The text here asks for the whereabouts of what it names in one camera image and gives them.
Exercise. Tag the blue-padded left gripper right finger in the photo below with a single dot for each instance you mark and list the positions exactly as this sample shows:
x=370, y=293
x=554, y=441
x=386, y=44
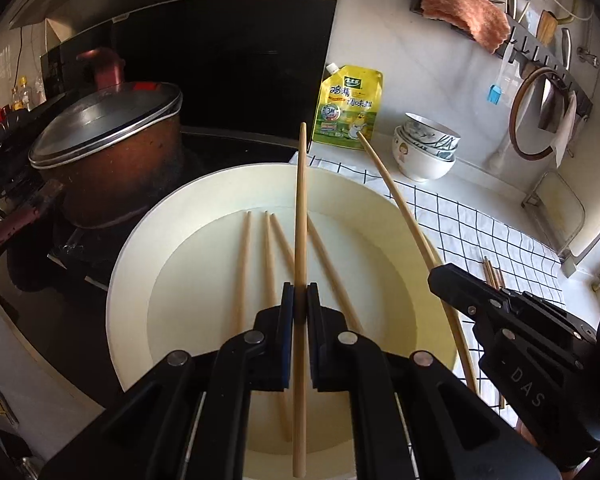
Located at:
x=317, y=338

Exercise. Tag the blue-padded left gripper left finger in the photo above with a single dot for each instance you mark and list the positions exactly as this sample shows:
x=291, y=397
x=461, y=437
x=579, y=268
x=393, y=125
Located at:
x=286, y=315

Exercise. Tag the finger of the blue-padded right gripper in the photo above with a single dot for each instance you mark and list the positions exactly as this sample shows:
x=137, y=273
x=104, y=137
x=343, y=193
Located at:
x=460, y=284

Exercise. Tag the large white round basin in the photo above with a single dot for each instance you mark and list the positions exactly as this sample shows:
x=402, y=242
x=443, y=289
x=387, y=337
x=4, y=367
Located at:
x=173, y=285

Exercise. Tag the metal dish rack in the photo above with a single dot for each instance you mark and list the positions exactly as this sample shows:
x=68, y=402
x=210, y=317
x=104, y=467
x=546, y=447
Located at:
x=556, y=210

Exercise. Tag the blue patterned bowl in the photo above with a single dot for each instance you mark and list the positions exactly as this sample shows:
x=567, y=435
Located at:
x=430, y=133
x=436, y=152

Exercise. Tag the white ceramic bowl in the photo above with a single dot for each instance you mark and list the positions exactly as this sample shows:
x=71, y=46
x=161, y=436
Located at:
x=415, y=163

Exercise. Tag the white hanging towel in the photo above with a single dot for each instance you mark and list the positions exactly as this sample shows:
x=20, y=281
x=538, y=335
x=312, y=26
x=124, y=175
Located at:
x=564, y=130

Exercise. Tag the brown round hoop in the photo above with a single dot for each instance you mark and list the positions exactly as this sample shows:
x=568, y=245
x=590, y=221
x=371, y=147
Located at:
x=517, y=120

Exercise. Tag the blue silicone brush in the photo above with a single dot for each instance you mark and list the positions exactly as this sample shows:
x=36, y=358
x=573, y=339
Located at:
x=495, y=91

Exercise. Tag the yellow seasoning pouch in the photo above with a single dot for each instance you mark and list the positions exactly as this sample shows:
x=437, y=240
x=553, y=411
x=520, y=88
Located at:
x=347, y=106

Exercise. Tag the brown cooking pot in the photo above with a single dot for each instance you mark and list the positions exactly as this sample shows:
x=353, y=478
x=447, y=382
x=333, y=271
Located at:
x=117, y=183

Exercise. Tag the pink dish cloth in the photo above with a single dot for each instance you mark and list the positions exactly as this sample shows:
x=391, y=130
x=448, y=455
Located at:
x=481, y=19

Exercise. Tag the glass pot lid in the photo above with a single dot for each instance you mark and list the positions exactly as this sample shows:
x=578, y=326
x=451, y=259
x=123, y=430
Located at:
x=102, y=119

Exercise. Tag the black wall hook rail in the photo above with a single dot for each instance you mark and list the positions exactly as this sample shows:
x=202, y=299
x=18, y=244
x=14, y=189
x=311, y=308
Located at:
x=527, y=47

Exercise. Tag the dark pan with handle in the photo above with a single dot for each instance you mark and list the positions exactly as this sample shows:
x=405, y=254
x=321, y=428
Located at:
x=32, y=210

